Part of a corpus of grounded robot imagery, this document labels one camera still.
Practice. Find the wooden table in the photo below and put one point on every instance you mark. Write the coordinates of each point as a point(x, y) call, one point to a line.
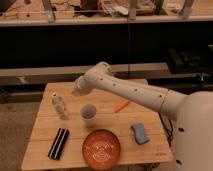
point(48, 123)

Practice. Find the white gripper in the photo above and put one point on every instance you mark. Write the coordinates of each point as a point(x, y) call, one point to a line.
point(81, 87)

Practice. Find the blue grey sponge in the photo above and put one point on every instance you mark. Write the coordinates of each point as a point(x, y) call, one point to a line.
point(139, 133)

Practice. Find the wooden shelf with clutter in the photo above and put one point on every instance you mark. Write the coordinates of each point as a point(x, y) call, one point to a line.
point(91, 12)

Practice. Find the black striped box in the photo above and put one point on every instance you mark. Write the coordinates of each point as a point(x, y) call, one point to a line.
point(58, 144)

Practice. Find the orange bowl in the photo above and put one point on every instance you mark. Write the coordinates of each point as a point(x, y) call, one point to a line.
point(101, 150)

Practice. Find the orange carrot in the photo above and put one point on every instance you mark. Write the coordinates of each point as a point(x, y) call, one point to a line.
point(121, 105)

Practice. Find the clear plastic bottle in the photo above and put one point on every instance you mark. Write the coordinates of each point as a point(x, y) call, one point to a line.
point(59, 106)

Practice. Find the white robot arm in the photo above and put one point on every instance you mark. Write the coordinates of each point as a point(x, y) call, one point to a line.
point(193, 113)

